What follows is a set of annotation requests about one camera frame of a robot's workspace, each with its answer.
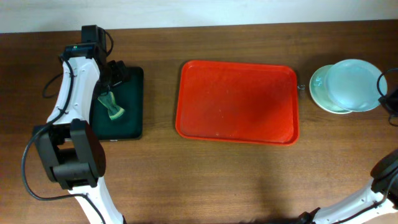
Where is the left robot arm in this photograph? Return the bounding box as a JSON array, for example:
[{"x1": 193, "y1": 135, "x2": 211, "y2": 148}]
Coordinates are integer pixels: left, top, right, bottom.
[{"x1": 28, "y1": 25, "x2": 129, "y2": 223}]

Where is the white plate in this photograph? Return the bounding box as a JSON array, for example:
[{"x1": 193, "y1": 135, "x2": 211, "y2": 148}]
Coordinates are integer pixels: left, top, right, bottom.
[{"x1": 325, "y1": 59, "x2": 387, "y2": 112}]

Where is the black rectangular tray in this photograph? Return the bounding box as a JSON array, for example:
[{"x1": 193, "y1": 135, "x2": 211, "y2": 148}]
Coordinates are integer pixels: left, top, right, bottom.
[{"x1": 90, "y1": 67, "x2": 144, "y2": 141}]

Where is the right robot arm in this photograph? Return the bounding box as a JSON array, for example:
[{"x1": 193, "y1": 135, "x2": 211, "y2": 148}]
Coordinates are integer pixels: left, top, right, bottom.
[{"x1": 295, "y1": 150, "x2": 397, "y2": 224}]

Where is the green dish sponge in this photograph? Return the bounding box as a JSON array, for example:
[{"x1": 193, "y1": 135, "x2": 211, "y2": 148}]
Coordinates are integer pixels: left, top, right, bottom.
[{"x1": 98, "y1": 91, "x2": 125, "y2": 121}]

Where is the red plastic tray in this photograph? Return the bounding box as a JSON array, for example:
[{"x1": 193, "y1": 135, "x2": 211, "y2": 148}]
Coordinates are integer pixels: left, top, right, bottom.
[{"x1": 175, "y1": 60, "x2": 300, "y2": 146}]

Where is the mint green plate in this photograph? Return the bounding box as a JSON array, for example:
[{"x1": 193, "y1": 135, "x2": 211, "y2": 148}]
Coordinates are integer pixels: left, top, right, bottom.
[{"x1": 309, "y1": 65, "x2": 351, "y2": 114}]

